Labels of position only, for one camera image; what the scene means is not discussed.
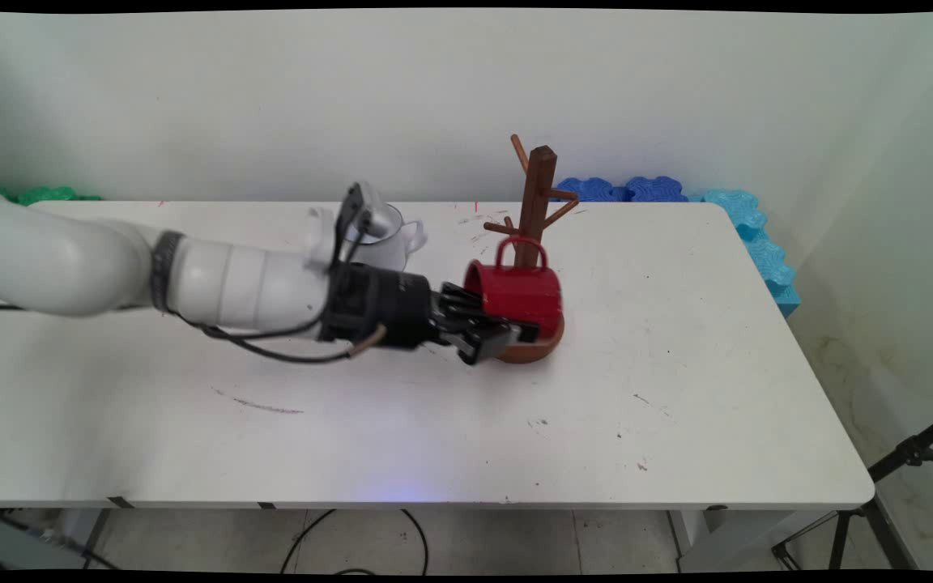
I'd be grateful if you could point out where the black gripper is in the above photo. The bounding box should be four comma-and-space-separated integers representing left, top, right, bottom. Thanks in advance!
318, 262, 541, 366

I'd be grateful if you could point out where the red enamel mug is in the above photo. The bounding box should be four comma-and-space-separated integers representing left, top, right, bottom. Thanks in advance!
463, 236, 563, 340

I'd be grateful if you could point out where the white ceramic pitcher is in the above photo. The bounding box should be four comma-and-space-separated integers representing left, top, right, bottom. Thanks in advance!
348, 202, 428, 273

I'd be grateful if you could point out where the brown wooden mug tree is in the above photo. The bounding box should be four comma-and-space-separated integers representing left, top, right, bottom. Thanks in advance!
483, 134, 582, 364

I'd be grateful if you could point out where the dark blue foam mat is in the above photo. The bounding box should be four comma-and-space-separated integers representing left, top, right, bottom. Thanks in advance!
624, 175, 688, 203
556, 177, 629, 203

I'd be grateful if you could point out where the cyan foam mat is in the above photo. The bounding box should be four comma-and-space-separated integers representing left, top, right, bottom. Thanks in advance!
688, 189, 802, 317

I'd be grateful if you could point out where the white table leg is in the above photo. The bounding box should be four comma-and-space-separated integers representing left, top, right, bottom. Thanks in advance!
667, 508, 820, 572

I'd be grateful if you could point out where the green foam mat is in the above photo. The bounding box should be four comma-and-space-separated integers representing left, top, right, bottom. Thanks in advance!
0, 185, 103, 206

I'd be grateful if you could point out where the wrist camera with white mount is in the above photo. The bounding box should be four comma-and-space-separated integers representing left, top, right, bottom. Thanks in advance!
304, 181, 380, 273

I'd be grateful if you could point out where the black robot wrist cable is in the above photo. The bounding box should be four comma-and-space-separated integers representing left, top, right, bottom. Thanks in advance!
177, 312, 390, 364

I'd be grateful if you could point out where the black floor cable loop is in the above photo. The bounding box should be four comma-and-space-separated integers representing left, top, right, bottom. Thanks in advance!
279, 509, 429, 577

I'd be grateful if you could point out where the black camera tripod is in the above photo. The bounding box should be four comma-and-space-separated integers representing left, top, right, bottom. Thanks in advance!
772, 405, 933, 572

